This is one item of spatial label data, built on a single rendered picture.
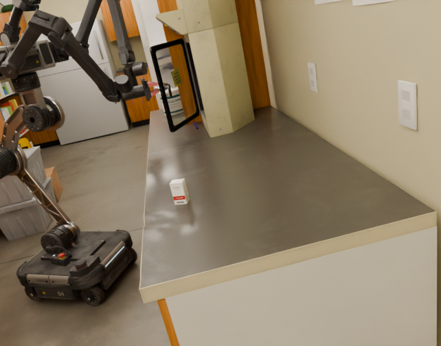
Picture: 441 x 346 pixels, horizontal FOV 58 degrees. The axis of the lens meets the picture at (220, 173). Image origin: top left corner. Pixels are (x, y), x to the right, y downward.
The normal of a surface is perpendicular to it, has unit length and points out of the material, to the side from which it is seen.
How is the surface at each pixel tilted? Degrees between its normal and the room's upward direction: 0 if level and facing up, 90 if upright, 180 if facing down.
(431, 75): 90
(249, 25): 90
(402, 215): 0
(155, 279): 0
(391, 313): 90
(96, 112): 90
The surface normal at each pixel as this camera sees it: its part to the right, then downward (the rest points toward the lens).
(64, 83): 0.15, 0.33
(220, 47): 0.79, 0.07
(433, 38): -0.97, 0.24
